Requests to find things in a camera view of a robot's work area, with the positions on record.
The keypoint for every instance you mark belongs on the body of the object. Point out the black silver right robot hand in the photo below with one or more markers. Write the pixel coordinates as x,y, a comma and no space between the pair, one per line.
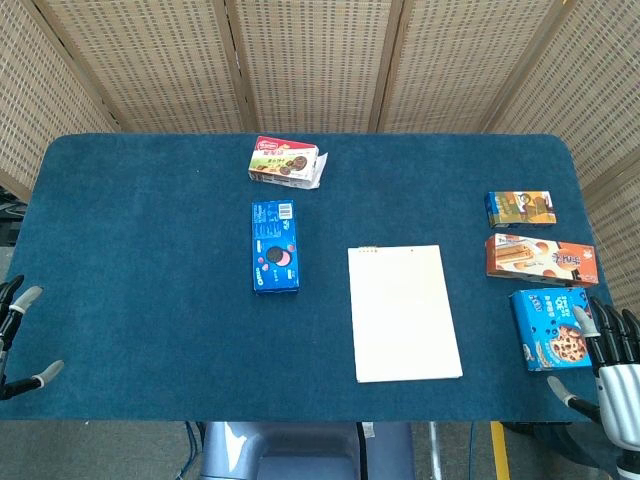
617,390

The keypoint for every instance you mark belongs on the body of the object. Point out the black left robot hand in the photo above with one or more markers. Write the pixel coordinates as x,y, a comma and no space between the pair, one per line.
15,310

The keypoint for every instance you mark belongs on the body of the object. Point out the white lined notepad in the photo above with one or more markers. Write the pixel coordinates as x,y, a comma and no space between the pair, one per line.
402,315

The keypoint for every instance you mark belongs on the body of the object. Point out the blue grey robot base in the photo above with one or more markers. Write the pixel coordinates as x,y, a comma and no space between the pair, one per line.
300,452

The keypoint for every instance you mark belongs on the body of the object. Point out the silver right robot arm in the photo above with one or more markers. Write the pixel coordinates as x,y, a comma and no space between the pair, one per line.
629,467

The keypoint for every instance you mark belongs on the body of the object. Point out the dark blue carpet tabletop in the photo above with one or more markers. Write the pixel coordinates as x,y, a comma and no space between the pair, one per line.
150,300

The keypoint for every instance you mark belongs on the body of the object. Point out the light blue chocolate chip cookie box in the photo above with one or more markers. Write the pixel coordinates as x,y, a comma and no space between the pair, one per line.
547,330

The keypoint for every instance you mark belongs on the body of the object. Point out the yellow floor tape strip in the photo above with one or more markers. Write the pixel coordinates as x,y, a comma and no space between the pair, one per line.
500,450

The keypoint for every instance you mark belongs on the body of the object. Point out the woven bamboo screen panel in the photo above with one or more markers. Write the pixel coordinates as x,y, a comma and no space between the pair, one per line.
590,90
40,100
315,65
150,65
460,65
620,240

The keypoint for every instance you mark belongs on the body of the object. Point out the long orange wafer roll box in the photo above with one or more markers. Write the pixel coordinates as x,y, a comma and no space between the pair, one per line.
540,260

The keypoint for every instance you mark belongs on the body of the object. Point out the small blue orange snack box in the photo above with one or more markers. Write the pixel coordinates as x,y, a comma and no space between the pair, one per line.
520,207

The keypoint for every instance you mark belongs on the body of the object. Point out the blue Oreo cookie box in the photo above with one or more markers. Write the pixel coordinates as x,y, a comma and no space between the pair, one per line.
274,250

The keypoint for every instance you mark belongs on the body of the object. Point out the white red chocolate biscuit box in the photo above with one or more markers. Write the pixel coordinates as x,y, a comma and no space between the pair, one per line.
282,162

